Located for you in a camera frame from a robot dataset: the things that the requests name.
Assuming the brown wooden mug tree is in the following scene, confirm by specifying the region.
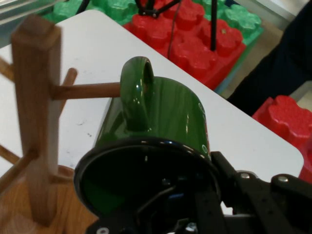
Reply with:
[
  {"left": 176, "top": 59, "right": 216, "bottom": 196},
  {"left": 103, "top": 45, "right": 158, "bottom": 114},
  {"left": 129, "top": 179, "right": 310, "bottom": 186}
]
[{"left": 0, "top": 14, "right": 121, "bottom": 234}]

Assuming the aluminium wall rail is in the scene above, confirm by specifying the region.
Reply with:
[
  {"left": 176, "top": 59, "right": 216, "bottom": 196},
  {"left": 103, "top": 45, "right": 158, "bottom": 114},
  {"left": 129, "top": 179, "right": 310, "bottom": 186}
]
[{"left": 0, "top": 0, "right": 70, "bottom": 28}]

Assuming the large red foam block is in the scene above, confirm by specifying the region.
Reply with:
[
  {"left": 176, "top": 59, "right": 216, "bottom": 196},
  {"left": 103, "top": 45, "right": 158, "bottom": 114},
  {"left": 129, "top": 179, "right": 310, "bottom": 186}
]
[{"left": 123, "top": 0, "right": 247, "bottom": 91}]

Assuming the thin black tripod cable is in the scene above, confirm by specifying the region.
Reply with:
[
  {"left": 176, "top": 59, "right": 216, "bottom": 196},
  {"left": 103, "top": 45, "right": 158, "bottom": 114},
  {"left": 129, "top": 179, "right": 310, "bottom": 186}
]
[{"left": 167, "top": 1, "right": 182, "bottom": 59}]

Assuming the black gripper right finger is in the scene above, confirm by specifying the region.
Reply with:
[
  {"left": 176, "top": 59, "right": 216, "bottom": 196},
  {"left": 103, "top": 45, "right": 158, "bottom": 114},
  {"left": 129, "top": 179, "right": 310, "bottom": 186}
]
[{"left": 195, "top": 151, "right": 312, "bottom": 234}]

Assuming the green enamel mug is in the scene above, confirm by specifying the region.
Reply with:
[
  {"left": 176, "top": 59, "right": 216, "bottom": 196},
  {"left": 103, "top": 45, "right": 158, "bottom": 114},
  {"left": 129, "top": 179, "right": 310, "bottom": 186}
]
[{"left": 74, "top": 56, "right": 222, "bottom": 220}]

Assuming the person's dark trouser leg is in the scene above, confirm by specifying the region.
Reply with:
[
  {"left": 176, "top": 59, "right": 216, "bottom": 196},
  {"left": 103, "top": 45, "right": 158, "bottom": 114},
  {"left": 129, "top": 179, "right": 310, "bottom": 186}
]
[{"left": 226, "top": 0, "right": 312, "bottom": 117}]

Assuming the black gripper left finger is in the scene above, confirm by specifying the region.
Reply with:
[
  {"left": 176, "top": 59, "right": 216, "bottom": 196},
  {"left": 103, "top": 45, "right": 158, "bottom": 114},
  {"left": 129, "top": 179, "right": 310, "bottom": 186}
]
[{"left": 134, "top": 177, "right": 198, "bottom": 234}]

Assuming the green foam block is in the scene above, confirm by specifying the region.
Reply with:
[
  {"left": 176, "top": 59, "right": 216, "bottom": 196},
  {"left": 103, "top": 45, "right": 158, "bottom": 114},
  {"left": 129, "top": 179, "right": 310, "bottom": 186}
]
[
  {"left": 195, "top": 0, "right": 266, "bottom": 47},
  {"left": 43, "top": 0, "right": 137, "bottom": 25}
]

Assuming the black tripod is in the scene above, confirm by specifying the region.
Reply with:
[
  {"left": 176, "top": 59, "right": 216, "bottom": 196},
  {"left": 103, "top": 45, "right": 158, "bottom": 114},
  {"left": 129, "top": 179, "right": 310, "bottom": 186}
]
[{"left": 135, "top": 0, "right": 218, "bottom": 52}]

